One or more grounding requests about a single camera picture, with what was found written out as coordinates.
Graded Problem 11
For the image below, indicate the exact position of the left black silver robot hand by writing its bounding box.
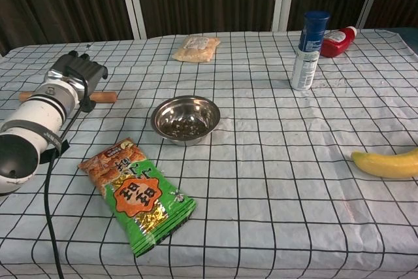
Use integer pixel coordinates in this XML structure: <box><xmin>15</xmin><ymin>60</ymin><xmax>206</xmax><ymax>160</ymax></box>
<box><xmin>44</xmin><ymin>50</ymin><xmax>109</xmax><ymax>114</ymax></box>

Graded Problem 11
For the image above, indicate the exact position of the brown wooden stick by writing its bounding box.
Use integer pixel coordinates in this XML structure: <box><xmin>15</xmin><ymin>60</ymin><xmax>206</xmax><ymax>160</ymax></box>
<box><xmin>18</xmin><ymin>91</ymin><xmax>118</xmax><ymax>104</ymax></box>

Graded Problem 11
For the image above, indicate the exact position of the beige food packet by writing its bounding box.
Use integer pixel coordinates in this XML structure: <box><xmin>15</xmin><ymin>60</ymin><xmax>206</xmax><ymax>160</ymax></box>
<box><xmin>172</xmin><ymin>35</ymin><xmax>221</xmax><ymax>63</ymax></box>

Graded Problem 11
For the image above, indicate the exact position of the stainless steel bowl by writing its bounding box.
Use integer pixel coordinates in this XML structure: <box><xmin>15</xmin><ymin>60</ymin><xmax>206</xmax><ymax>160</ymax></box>
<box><xmin>150</xmin><ymin>95</ymin><xmax>221</xmax><ymax>146</ymax></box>

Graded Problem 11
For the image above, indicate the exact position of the green orange snack bag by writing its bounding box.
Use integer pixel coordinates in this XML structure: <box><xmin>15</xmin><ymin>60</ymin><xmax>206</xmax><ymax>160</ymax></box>
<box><xmin>77</xmin><ymin>137</ymin><xmax>198</xmax><ymax>258</ymax></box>

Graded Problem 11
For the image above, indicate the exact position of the white black checkered tablecloth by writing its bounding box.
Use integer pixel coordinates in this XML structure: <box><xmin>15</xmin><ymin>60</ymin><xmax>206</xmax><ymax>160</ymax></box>
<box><xmin>0</xmin><ymin>29</ymin><xmax>418</xmax><ymax>279</ymax></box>

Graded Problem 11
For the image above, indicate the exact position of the blue white canister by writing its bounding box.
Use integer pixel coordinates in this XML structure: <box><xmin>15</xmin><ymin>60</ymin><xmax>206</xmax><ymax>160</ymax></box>
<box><xmin>290</xmin><ymin>10</ymin><xmax>331</xmax><ymax>91</ymax></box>

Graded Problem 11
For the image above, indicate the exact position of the red ketchup bottle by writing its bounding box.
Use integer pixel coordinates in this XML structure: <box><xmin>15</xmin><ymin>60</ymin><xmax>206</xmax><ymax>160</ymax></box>
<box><xmin>319</xmin><ymin>25</ymin><xmax>358</xmax><ymax>58</ymax></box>

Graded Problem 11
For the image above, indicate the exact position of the yellow banana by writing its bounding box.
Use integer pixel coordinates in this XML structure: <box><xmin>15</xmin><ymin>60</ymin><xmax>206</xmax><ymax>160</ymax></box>
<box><xmin>351</xmin><ymin>147</ymin><xmax>418</xmax><ymax>180</ymax></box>

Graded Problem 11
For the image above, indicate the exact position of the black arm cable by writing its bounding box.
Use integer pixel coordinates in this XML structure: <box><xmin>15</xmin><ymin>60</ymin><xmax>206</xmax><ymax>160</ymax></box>
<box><xmin>43</xmin><ymin>76</ymin><xmax>91</xmax><ymax>279</ymax></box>

